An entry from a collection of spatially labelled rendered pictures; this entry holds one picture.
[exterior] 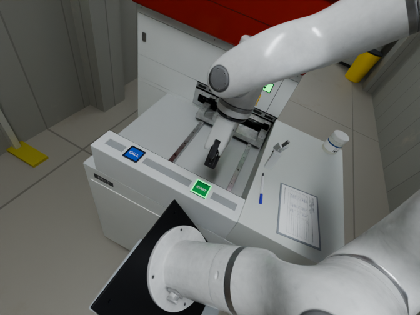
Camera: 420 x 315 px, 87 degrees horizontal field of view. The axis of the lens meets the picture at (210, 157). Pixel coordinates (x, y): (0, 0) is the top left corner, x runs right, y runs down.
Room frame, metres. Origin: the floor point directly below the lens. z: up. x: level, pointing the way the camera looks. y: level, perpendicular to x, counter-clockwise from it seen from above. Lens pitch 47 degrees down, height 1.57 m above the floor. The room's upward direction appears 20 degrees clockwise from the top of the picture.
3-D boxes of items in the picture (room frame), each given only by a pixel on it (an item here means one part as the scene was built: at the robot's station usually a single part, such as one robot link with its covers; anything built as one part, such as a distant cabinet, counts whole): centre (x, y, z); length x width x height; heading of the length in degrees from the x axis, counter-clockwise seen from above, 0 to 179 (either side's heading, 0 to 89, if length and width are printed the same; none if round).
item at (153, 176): (0.44, 0.12, 0.89); 0.55 x 0.09 x 0.14; 81
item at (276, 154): (0.64, -0.23, 1.03); 0.06 x 0.04 x 0.13; 171
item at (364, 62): (4.90, -2.15, 0.29); 0.37 x 0.36 x 0.57; 79
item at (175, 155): (0.75, 0.12, 0.84); 0.50 x 0.02 x 0.03; 171
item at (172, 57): (1.04, 0.15, 1.02); 0.81 x 0.03 x 0.40; 81
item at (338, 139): (0.88, -0.51, 1.01); 0.07 x 0.07 x 0.10
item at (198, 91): (1.00, -0.02, 0.89); 0.44 x 0.02 x 0.10; 81
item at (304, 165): (0.64, -0.37, 0.89); 0.62 x 0.35 x 0.14; 171
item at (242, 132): (0.92, -0.04, 0.87); 0.36 x 0.08 x 0.03; 81
